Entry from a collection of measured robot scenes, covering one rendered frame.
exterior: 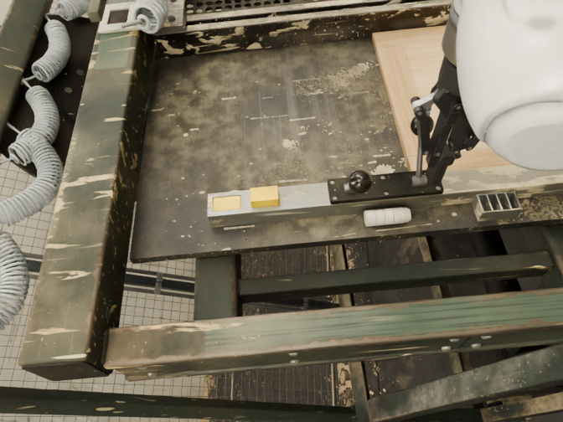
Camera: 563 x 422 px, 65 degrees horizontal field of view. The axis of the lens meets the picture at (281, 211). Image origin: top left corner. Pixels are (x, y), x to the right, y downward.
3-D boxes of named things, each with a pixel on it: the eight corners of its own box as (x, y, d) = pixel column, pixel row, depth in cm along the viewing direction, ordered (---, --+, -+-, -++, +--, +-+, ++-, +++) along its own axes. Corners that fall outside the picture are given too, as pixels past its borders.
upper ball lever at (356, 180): (361, 198, 80) (375, 192, 67) (340, 199, 80) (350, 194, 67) (359, 177, 80) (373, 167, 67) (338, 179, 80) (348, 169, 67)
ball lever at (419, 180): (431, 190, 78) (438, 116, 71) (410, 192, 78) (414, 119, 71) (425, 181, 81) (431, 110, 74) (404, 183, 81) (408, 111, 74)
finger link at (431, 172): (446, 156, 64) (441, 156, 64) (435, 184, 70) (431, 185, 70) (441, 141, 65) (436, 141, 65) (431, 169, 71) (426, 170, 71)
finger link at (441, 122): (467, 103, 54) (455, 104, 54) (441, 160, 64) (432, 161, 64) (457, 81, 56) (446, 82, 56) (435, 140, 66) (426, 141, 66)
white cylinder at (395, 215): (365, 229, 80) (409, 225, 80) (367, 221, 77) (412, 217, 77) (363, 215, 82) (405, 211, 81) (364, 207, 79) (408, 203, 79)
